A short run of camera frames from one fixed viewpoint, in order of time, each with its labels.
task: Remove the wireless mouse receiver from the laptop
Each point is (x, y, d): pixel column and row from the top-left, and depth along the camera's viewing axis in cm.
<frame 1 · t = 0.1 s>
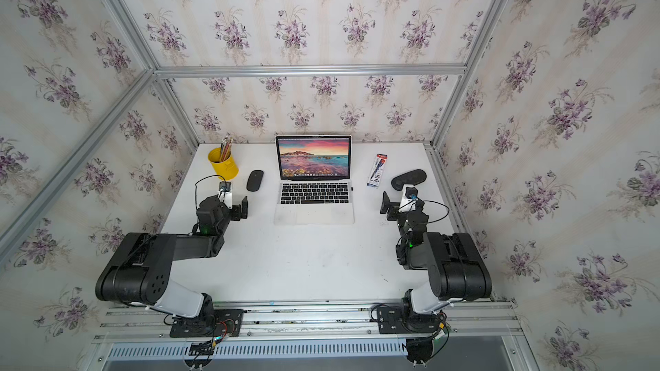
left hand: (233, 196, 93), fingers open
right hand: (400, 193, 89), fingers open
silver laptop: (314, 185, 106), on the table
black wireless mouse: (254, 180, 106), point 2 cm above the table
yellow pen cup: (225, 167, 103), point 8 cm above the table
pencils in cup: (225, 148, 100), point 15 cm above the table
white marker box: (376, 171, 110), point 3 cm above the table
black glasses case: (412, 178, 106), point 4 cm above the table
small usb mouse receiver: (351, 189, 106), on the table

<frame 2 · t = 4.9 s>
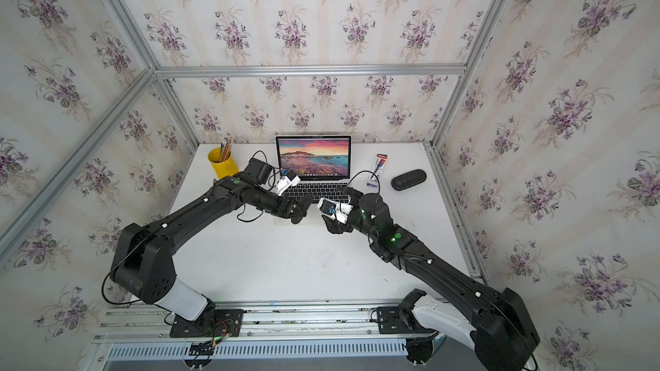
left hand: (300, 212, 79), fingers open
right hand: (335, 198, 77), fingers open
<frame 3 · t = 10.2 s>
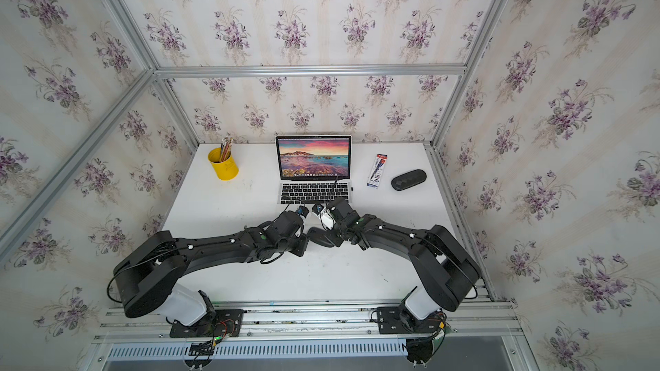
left hand: (310, 242, 86), fingers closed
right hand: (333, 226, 90), fingers closed
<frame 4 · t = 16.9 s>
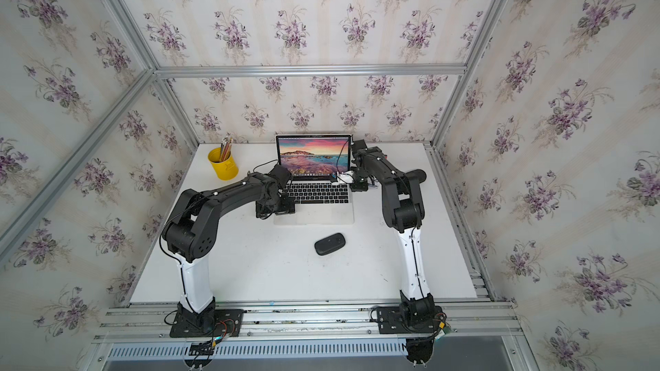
left hand: (283, 216, 97), fingers open
right hand: (357, 186, 107), fingers closed
